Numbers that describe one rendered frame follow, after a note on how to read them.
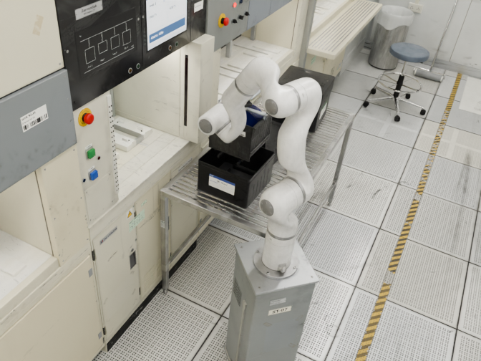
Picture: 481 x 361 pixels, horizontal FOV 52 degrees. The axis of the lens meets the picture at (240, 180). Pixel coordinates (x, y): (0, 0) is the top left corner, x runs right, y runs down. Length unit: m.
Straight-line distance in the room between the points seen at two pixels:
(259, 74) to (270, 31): 2.09
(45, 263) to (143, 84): 1.04
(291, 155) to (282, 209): 0.20
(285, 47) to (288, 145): 2.12
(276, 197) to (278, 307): 0.55
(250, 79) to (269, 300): 0.88
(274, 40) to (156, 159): 1.68
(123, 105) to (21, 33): 1.26
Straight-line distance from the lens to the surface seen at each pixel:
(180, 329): 2.76
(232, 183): 2.24
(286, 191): 1.75
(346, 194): 3.77
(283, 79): 2.90
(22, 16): 1.51
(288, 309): 2.13
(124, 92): 2.64
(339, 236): 3.40
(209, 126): 1.92
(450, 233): 3.75
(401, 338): 2.97
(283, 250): 1.94
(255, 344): 2.26
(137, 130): 2.56
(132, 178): 2.28
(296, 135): 1.66
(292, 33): 3.67
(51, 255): 2.01
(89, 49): 1.72
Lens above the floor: 2.26
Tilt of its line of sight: 38 degrees down
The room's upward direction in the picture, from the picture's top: 6 degrees clockwise
